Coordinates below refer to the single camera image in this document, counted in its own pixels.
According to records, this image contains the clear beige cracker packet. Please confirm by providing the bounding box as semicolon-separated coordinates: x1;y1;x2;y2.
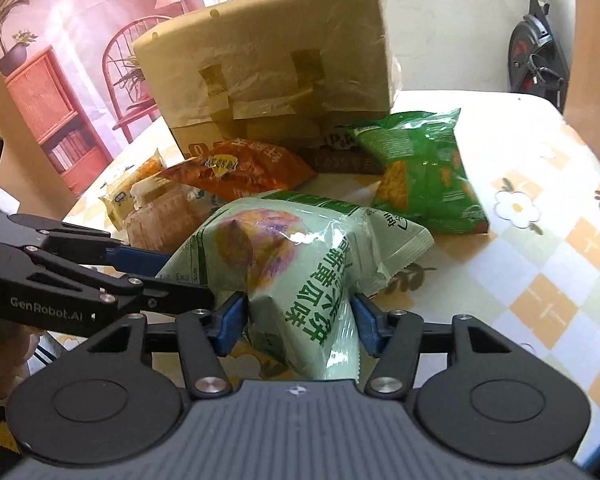
122;177;231;253

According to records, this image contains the yellow bread packet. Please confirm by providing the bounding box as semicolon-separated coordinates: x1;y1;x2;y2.
99;149;167;231

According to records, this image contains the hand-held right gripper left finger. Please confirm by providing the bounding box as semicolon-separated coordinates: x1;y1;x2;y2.
82;291;249;400

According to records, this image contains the black exercise bike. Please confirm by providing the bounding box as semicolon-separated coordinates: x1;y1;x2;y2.
507;0;573;113

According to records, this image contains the light green snack bag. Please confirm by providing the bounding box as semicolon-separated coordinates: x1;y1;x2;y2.
156;190;435;381

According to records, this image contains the checked flower tablecloth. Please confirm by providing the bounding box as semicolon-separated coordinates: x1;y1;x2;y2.
62;90;600;466

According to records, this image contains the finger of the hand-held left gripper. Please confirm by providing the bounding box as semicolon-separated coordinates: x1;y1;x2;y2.
25;247;216;313
10;215;173;278

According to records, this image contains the orange snack bag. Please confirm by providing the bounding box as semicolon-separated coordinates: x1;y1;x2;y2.
155;137;317;203

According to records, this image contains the dark brown snack packet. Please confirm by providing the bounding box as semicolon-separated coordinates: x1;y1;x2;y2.
300;132;386;176

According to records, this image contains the pink room wall poster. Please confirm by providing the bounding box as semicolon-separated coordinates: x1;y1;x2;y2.
0;0;281;196

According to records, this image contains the brown cardboard box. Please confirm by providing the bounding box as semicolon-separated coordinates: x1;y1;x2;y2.
131;0;403;161

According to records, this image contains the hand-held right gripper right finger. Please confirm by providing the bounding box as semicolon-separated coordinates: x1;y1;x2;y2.
350;292;521;401

